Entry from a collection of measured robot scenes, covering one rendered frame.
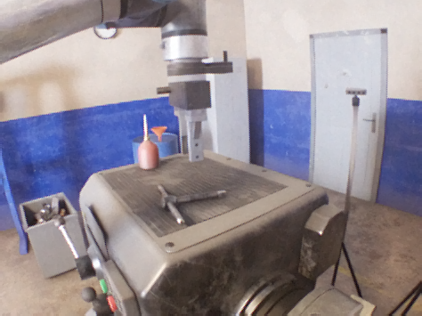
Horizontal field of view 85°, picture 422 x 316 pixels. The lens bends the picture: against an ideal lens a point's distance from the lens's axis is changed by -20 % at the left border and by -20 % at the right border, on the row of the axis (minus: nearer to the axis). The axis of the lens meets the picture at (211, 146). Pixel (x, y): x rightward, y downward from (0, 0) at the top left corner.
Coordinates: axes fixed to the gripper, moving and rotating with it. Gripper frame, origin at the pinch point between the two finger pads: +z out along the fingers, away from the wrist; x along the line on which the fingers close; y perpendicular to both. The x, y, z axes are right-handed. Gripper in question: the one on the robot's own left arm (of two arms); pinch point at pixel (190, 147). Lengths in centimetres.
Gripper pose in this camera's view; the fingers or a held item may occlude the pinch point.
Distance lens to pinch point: 57.2
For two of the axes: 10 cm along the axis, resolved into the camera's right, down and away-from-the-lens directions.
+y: -9.3, 1.4, -3.4
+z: 0.5, 9.7, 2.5
